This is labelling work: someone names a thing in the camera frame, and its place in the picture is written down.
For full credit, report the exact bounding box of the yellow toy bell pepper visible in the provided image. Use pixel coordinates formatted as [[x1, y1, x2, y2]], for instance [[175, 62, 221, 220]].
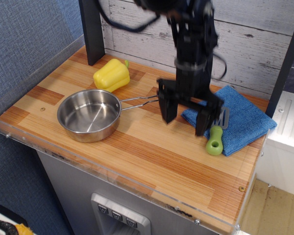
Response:
[[93, 59, 130, 92]]

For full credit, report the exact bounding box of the right black vertical post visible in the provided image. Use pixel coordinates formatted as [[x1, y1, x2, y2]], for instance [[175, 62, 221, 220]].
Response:
[[265, 33, 294, 118]]

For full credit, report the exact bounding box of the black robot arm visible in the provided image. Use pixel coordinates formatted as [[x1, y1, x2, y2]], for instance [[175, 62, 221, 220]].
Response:
[[136, 0, 223, 136]]

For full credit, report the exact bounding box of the silver dispenser panel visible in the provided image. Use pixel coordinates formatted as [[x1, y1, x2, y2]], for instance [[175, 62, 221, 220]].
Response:
[[91, 193, 151, 235]]

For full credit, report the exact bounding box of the blue towel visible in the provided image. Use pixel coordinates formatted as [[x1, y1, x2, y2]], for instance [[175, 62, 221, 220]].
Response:
[[181, 85, 278, 157]]

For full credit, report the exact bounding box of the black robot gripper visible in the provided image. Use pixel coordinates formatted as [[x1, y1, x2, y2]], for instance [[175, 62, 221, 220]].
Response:
[[157, 62, 223, 136]]

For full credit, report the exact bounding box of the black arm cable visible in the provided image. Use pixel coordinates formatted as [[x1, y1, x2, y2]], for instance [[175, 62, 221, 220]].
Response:
[[98, 0, 227, 80]]

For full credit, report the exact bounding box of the white ribbed side unit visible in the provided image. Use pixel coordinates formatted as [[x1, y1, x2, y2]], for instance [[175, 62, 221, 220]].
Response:
[[256, 91, 294, 194]]

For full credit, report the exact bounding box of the yellow object bottom corner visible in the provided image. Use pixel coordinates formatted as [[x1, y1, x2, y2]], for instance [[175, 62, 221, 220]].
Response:
[[15, 224, 35, 235]]

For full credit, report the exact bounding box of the grey spatula green handle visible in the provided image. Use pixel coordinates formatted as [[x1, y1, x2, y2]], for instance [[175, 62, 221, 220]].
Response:
[[206, 107, 230, 156]]

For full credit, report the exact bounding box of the black vertical post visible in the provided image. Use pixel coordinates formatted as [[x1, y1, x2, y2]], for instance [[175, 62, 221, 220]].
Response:
[[78, 0, 105, 66], [265, 33, 294, 118]]

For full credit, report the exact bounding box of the stainless steel pan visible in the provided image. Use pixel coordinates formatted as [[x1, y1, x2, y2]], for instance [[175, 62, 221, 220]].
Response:
[[57, 89, 158, 143]]

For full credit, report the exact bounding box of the grey metal cabinet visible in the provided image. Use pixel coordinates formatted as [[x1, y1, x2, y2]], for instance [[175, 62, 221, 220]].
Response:
[[38, 152, 214, 235]]

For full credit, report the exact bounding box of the clear acrylic table guard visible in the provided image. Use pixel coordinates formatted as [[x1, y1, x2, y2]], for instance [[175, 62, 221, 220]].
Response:
[[0, 37, 264, 235]]

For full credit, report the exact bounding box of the left black vertical post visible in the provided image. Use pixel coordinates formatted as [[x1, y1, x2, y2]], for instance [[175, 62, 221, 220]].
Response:
[[78, 0, 105, 66]]

